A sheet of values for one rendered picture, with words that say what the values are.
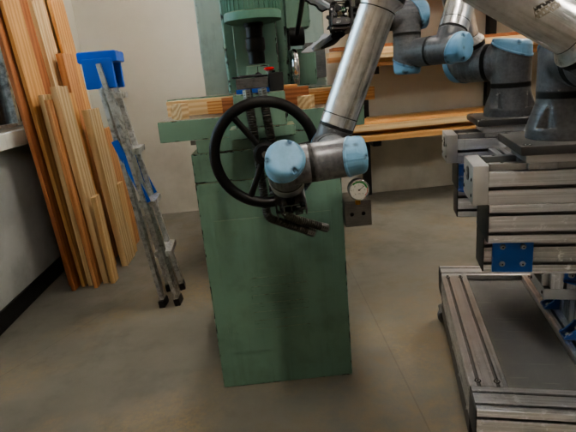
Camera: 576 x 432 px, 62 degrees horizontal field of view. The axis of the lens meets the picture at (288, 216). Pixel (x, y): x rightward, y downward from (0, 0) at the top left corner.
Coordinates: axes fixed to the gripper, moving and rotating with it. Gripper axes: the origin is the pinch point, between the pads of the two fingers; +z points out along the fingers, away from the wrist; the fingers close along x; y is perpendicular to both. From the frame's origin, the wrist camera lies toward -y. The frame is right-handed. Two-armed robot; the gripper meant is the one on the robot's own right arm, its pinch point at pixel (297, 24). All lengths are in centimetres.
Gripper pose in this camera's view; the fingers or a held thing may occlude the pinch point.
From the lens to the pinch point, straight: 143.2
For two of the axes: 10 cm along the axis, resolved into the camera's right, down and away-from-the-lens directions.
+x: 0.8, 9.9, 1.2
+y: 0.4, 1.1, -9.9
